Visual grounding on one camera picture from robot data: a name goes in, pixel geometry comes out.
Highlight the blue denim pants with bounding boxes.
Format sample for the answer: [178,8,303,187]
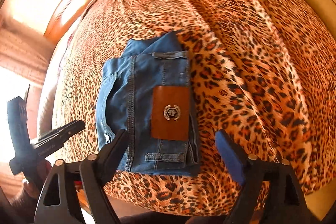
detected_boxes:
[96,32,200,177]

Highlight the person's left hand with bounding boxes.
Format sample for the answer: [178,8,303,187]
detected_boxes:
[22,160,52,199]

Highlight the grey striped pillow left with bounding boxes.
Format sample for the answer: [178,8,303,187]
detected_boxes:
[37,62,60,137]

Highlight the wooden headboard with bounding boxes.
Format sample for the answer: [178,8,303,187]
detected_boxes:
[43,0,92,45]

